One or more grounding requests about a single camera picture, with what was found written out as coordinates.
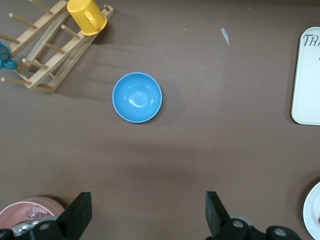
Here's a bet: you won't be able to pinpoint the yellow mug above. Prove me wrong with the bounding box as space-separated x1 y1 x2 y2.
66 0 108 36

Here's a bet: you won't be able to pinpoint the metal spoon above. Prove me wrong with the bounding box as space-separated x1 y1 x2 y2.
11 221 41 237

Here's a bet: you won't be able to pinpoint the teal mug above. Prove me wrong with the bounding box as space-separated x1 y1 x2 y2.
0 41 19 71

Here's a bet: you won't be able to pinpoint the white round plate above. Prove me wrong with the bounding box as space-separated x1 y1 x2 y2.
302 181 320 240

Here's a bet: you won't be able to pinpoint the clear ice cubes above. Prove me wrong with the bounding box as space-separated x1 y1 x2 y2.
24 206 51 223

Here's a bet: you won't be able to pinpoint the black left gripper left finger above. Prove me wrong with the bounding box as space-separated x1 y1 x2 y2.
29 191 93 240

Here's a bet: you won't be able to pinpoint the pink bowl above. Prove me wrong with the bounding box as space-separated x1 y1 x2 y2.
0 196 66 232

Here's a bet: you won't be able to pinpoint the wooden peg dish rack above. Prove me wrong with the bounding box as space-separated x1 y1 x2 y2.
0 0 116 94

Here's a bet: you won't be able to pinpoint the cream bear print tray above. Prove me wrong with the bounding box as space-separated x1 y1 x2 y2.
290 26 320 126

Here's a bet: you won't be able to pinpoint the blue bowl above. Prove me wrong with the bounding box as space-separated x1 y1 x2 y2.
111 72 164 124

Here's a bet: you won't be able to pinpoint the white tape scrap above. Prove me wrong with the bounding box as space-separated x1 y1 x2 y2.
220 27 231 47

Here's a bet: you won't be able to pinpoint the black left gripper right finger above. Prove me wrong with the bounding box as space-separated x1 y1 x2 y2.
205 191 266 240

